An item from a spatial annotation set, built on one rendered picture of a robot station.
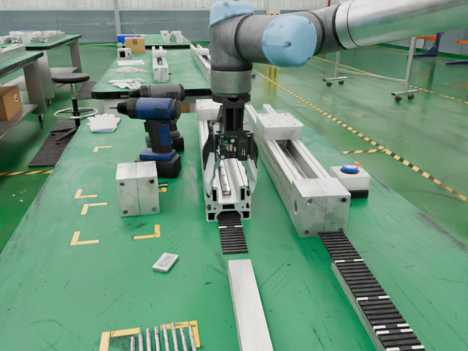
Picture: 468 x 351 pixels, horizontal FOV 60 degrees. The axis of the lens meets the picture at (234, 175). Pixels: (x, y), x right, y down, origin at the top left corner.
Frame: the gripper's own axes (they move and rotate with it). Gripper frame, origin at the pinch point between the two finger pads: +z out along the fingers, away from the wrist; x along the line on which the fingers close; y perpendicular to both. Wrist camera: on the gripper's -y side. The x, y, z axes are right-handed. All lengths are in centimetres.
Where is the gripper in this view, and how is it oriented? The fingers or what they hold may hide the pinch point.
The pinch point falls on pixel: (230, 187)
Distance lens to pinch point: 84.5
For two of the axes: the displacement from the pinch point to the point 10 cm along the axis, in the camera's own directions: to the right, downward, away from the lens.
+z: 0.0, 9.2, 3.8
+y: 1.0, 3.8, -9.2
